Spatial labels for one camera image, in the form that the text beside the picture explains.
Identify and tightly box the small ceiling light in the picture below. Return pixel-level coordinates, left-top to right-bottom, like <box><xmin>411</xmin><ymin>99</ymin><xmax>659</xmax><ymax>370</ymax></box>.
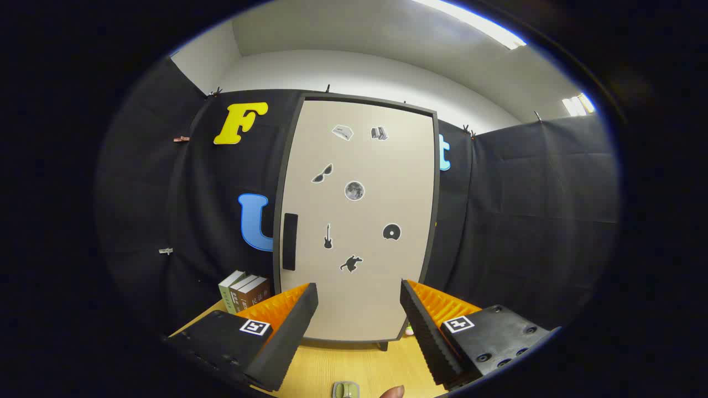
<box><xmin>561</xmin><ymin>93</ymin><xmax>596</xmax><ymax>117</ymax></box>

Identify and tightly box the brown book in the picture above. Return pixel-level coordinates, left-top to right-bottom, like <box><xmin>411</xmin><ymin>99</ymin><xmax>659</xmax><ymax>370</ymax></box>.
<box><xmin>238</xmin><ymin>276</ymin><xmax>272</xmax><ymax>310</ymax></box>
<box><xmin>230</xmin><ymin>275</ymin><xmax>259</xmax><ymax>313</ymax></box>

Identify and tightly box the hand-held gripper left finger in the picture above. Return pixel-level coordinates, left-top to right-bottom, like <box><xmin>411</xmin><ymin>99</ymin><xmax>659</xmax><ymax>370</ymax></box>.
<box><xmin>163</xmin><ymin>283</ymin><xmax>319</xmax><ymax>392</ymax></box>

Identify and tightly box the green book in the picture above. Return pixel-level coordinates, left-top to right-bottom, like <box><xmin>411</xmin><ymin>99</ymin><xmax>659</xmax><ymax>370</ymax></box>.
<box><xmin>218</xmin><ymin>270</ymin><xmax>246</xmax><ymax>315</ymax></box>

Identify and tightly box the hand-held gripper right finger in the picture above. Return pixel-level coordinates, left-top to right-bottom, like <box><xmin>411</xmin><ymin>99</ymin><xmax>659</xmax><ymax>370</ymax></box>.
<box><xmin>400</xmin><ymin>279</ymin><xmax>559</xmax><ymax>391</ymax></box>

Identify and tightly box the dark grey cabinet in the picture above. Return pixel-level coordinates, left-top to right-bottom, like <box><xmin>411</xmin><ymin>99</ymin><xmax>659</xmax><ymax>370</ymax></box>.
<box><xmin>273</xmin><ymin>93</ymin><xmax>441</xmax><ymax>352</ymax></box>

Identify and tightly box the black backdrop cloth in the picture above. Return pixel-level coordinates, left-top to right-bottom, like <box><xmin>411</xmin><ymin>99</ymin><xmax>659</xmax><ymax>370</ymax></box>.
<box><xmin>94</xmin><ymin>55</ymin><xmax>620</xmax><ymax>354</ymax></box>

